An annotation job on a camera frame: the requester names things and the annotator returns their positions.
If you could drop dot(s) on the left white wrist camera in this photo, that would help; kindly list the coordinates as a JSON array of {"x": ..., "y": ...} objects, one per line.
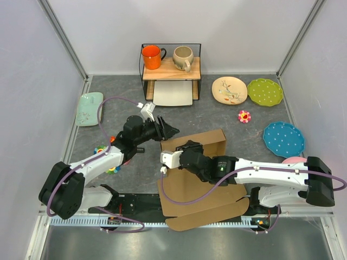
[{"x": 146, "y": 110}]

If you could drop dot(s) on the pink plate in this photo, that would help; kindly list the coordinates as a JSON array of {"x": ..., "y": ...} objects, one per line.
[{"x": 294, "y": 160}]

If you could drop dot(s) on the black wire wooden shelf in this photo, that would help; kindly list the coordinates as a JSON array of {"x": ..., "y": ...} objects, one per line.
[{"x": 168, "y": 71}]

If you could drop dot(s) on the blue dotted plate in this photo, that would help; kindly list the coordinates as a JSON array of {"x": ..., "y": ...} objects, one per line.
[{"x": 284, "y": 139}]

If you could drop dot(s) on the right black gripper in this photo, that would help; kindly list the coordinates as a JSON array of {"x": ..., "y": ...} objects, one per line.
[{"x": 191, "y": 145}]

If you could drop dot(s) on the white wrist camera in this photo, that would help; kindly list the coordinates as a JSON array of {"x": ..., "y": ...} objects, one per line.
[
  {"x": 169, "y": 160},
  {"x": 146, "y": 110}
]

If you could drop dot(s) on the beige ceramic mug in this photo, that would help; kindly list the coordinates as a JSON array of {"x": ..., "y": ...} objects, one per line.
[{"x": 183, "y": 58}]

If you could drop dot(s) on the grey slotted cable duct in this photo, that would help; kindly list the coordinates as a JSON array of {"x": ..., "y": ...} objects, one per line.
[{"x": 109, "y": 222}]

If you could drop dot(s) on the green dotted plate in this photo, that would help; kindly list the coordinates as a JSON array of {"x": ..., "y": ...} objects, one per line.
[{"x": 265, "y": 92}]

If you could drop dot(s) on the mint green divided tray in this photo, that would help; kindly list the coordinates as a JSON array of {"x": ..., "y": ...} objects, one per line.
[{"x": 86, "y": 114}]

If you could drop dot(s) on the pink flower toy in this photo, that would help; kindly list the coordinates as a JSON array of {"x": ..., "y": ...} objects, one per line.
[{"x": 244, "y": 116}]

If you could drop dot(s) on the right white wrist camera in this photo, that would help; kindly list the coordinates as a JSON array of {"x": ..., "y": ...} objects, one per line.
[{"x": 169, "y": 160}]

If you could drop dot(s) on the brown cardboard box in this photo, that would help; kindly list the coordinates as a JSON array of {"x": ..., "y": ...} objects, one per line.
[{"x": 190, "y": 203}]

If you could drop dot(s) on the pink black highlighter marker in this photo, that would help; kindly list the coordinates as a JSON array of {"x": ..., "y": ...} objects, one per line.
[{"x": 140, "y": 150}]

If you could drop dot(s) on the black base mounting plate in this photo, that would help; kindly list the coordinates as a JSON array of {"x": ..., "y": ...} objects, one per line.
[{"x": 147, "y": 207}]

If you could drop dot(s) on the orange enamel mug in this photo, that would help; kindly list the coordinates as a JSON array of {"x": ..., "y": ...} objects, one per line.
[{"x": 152, "y": 56}]

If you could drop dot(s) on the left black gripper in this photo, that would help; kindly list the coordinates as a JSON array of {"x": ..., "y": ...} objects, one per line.
[{"x": 164, "y": 131}]

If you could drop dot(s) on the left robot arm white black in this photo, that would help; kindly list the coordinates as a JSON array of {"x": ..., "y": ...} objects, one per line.
[{"x": 65, "y": 192}]

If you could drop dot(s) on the beige floral plate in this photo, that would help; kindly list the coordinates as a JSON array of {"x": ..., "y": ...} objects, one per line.
[{"x": 229, "y": 90}]

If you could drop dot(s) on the white square plate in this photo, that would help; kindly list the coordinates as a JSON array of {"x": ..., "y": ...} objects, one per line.
[{"x": 173, "y": 93}]

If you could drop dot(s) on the rainbow flower toy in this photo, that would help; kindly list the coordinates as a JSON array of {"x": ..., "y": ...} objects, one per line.
[
  {"x": 113, "y": 170},
  {"x": 99, "y": 149}
]

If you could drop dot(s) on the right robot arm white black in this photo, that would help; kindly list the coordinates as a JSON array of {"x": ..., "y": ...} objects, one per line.
[{"x": 309, "y": 181}]

